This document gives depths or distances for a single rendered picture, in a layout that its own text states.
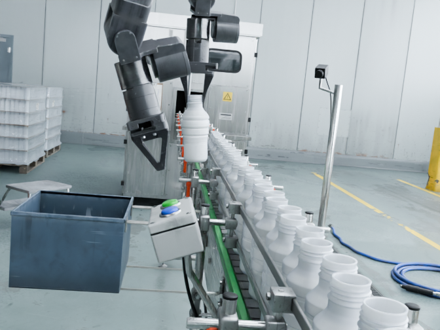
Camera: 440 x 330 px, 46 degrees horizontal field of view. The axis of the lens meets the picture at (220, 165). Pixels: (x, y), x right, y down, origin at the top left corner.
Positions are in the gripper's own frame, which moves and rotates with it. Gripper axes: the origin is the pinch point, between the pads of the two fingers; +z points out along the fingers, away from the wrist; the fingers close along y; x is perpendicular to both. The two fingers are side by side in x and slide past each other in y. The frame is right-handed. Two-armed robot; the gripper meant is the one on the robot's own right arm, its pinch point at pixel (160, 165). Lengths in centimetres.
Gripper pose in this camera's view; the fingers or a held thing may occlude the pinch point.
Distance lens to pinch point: 95.4
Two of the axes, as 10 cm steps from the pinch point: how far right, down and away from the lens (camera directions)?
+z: 2.5, 9.5, 1.6
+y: -0.9, -1.4, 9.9
